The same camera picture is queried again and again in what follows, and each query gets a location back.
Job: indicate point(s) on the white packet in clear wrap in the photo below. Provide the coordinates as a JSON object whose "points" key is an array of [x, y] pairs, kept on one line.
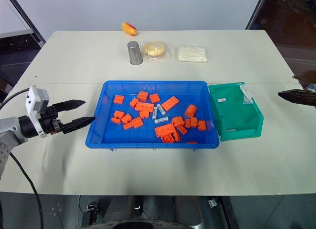
{"points": [[192, 54]]}

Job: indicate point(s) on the white small parts in tray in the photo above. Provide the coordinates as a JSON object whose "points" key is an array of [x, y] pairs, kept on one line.
{"points": [[162, 110]]}

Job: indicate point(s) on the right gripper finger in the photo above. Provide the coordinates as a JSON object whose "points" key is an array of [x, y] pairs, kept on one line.
{"points": [[301, 97], [308, 77]]}

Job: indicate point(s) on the bagged yellow pastry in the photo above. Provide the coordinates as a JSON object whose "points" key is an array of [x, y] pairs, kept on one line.
{"points": [[155, 50]]}

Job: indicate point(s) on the black diagonal pole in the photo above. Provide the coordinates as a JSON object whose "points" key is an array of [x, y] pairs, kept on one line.
{"points": [[27, 19]]}

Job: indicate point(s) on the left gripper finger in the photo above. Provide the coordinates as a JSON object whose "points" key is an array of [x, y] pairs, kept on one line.
{"points": [[70, 104], [77, 124]]}

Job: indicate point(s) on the green plastic bin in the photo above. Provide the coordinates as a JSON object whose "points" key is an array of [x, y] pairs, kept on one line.
{"points": [[234, 115]]}

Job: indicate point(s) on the small orange studded brick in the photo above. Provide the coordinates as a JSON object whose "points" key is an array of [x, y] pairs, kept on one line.
{"points": [[167, 138]]}

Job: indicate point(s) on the orange long flat block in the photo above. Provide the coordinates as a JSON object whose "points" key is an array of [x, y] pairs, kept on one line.
{"points": [[170, 103]]}

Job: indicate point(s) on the orange cylinder block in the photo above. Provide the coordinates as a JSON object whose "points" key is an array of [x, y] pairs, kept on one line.
{"points": [[190, 110]]}

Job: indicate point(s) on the small silver bracket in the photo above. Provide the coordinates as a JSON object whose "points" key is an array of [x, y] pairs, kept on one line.
{"points": [[212, 203]]}

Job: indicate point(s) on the blue white packet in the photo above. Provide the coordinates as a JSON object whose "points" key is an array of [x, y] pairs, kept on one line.
{"points": [[311, 87]]}

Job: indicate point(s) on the dark rounded shape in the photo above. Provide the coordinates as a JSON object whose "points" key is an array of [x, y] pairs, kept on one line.
{"points": [[188, 210]]}

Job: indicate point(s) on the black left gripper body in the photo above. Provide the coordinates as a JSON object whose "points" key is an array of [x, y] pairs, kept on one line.
{"points": [[50, 120]]}

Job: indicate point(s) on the silver metal cup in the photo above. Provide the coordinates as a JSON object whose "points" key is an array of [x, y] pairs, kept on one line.
{"points": [[134, 53]]}

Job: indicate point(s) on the orange plastic studded plate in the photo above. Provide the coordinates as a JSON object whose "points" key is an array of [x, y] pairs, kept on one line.
{"points": [[165, 130]]}

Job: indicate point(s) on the small white sticker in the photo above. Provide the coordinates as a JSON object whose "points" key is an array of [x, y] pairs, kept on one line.
{"points": [[221, 99]]}

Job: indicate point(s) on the black table leg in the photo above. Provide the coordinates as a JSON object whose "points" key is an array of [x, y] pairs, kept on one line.
{"points": [[229, 211]]}

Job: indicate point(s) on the blue plastic tray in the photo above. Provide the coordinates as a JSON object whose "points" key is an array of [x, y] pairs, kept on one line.
{"points": [[148, 137]]}

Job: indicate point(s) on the orange square building block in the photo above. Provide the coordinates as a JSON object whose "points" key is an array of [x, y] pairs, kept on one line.
{"points": [[155, 98], [143, 96], [118, 99]]}

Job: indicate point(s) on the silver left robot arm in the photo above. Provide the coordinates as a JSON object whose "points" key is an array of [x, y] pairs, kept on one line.
{"points": [[10, 130]]}

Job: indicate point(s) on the orange long building block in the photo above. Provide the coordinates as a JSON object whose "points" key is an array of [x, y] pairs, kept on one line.
{"points": [[133, 123], [144, 106]]}

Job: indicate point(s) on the white panel board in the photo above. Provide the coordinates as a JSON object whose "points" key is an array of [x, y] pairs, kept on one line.
{"points": [[12, 16]]}

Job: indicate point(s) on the orange small building block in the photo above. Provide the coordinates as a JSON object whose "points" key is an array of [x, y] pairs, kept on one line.
{"points": [[119, 114], [144, 114], [194, 122], [177, 121], [176, 136], [134, 103], [115, 120], [187, 123], [182, 129], [202, 125], [126, 118]]}

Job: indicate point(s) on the dark window frame post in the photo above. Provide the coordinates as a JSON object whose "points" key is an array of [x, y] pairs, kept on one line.
{"points": [[256, 10]]}

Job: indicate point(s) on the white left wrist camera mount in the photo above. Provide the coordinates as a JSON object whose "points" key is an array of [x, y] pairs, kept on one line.
{"points": [[34, 98]]}

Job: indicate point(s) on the orange yellow toy mango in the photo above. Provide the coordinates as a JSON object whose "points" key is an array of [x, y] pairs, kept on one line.
{"points": [[129, 29]]}

